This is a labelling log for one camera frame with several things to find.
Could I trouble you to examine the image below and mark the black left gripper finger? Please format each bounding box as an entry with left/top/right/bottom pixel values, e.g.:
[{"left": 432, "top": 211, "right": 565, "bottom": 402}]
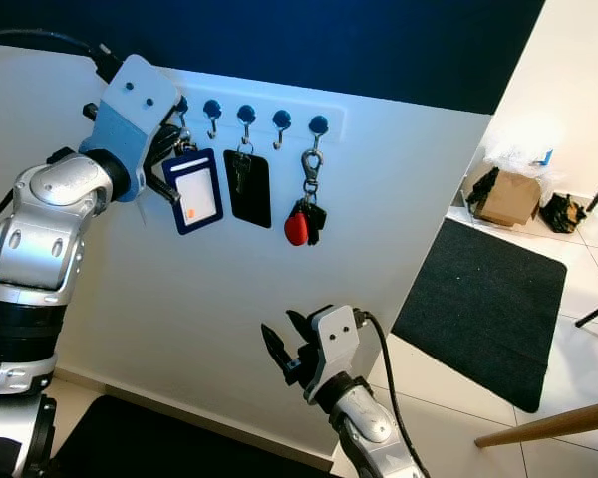
[
  {"left": 143, "top": 177, "right": 186, "bottom": 208},
  {"left": 155, "top": 120, "right": 194, "bottom": 163}
]

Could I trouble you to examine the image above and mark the red fob key bunch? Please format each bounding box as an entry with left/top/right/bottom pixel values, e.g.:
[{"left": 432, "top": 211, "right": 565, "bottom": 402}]
[{"left": 284, "top": 149, "right": 328, "bottom": 248}]

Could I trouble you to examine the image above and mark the dark blue badge holder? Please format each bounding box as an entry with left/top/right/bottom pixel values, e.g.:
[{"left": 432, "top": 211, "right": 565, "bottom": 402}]
[{"left": 161, "top": 139, "right": 225, "bottom": 237}]

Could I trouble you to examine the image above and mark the black card holder with key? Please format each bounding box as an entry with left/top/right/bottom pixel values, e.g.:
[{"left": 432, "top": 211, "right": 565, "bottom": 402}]
[{"left": 223, "top": 144, "right": 273, "bottom": 229}]

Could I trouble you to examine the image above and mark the black floor mat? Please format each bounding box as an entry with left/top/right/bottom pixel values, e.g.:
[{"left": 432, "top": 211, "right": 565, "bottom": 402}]
[{"left": 392, "top": 219, "right": 567, "bottom": 414}]

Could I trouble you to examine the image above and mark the slim black bag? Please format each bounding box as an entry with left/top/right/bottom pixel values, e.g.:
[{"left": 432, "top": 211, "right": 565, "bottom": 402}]
[{"left": 465, "top": 167, "right": 499, "bottom": 220}]

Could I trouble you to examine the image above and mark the brown cardboard box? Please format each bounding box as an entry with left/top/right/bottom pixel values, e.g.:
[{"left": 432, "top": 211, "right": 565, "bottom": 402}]
[{"left": 475, "top": 169, "right": 541, "bottom": 228}]

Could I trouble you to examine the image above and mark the white plastic bag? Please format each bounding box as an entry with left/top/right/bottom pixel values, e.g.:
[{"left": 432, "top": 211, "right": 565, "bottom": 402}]
[{"left": 483, "top": 139, "right": 554, "bottom": 180}]

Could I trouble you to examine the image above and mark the wooden pole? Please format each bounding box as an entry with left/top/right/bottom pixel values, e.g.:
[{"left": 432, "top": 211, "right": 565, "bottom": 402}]
[{"left": 475, "top": 400, "right": 598, "bottom": 449}]

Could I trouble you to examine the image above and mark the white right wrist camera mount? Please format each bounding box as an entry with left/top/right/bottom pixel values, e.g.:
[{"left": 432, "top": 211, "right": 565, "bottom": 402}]
[{"left": 306, "top": 304, "right": 365, "bottom": 394}]

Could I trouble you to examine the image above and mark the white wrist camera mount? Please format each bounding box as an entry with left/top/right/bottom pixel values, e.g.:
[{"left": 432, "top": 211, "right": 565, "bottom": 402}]
[
  {"left": 85, "top": 55, "right": 180, "bottom": 205},
  {"left": 306, "top": 304, "right": 365, "bottom": 394}
]

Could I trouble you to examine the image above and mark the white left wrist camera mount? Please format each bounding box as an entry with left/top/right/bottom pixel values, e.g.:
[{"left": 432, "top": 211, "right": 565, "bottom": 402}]
[{"left": 85, "top": 55, "right": 180, "bottom": 205}]

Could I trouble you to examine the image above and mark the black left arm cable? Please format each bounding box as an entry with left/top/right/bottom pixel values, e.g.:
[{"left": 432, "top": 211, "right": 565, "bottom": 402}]
[{"left": 0, "top": 28, "right": 126, "bottom": 83}]

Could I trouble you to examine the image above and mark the white wall hook rail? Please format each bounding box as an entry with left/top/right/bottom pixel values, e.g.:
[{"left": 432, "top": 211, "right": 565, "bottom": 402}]
[{"left": 169, "top": 68, "right": 347, "bottom": 145}]

